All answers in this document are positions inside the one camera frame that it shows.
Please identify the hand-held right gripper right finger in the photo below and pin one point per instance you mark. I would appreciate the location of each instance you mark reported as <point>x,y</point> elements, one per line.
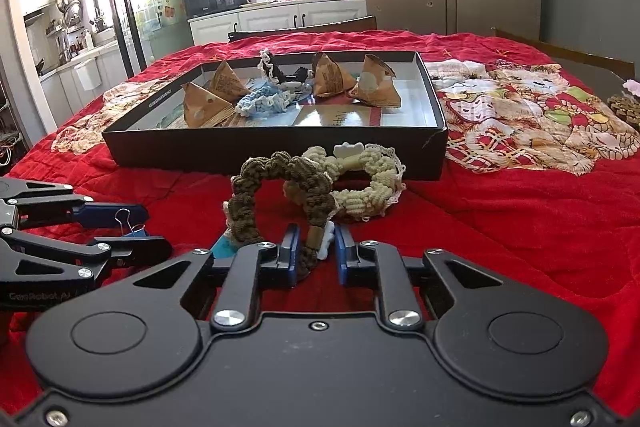
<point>342,257</point>

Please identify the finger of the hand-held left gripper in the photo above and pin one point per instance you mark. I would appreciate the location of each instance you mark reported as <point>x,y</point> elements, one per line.
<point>110,213</point>
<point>140,249</point>

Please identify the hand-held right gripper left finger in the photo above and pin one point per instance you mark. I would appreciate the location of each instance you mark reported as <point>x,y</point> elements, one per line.
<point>290,257</point>

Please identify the blue binder clip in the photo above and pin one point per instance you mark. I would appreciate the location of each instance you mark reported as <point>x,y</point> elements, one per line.
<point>134,227</point>

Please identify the olive braided scrunchie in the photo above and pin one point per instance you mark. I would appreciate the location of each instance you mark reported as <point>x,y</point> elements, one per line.
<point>310,187</point>

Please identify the black shallow cardboard box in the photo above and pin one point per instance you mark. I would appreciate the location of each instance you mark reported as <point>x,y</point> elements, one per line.
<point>270,154</point>

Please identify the brown triangular paper packet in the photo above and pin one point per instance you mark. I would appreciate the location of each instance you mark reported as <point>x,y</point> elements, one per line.
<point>227,82</point>
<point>332,77</point>
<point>200,107</point>
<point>377,84</point>

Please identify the blue crochet scrunchie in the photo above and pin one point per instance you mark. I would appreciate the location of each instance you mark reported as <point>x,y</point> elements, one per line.
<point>262,99</point>

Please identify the black white lace scrunchie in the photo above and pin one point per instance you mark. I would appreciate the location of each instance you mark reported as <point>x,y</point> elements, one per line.
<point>277,72</point>

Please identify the teal flat item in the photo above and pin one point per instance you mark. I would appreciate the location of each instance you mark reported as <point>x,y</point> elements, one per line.
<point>226,247</point>

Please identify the beige braided scrunchie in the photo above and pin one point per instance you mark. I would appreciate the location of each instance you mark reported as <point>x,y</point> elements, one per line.
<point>367,197</point>

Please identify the white hanging bin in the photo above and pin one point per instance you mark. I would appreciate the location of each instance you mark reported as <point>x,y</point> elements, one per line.
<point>90,74</point>

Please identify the printed sheet in box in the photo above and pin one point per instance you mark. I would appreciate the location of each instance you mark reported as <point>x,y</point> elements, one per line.
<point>325,117</point>

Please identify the metal pot lid rack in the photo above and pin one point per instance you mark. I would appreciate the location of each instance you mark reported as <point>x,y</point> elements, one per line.
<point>70,7</point>

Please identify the wooden chair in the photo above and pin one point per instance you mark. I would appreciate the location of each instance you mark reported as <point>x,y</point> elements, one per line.
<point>570,54</point>
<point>300,27</point>

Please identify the white kitchen cabinet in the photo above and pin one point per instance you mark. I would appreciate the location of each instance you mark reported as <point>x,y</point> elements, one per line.
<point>275,17</point>

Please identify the brown woven item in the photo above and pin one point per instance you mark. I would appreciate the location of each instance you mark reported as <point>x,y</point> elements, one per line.
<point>625,109</point>

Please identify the pink cloth item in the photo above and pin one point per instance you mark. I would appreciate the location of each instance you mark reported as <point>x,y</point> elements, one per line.
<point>632,87</point>

